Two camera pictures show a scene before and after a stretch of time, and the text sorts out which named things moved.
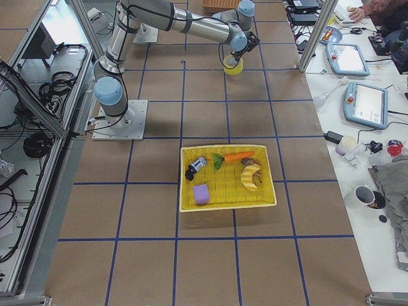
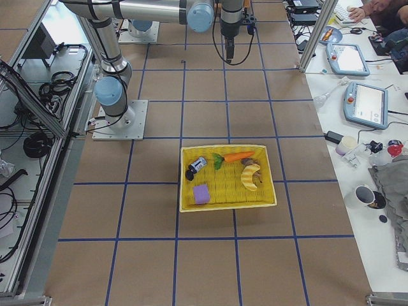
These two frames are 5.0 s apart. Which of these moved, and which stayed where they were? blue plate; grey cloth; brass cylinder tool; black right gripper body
Moved: black right gripper body
Stayed: brass cylinder tool; grey cloth; blue plate
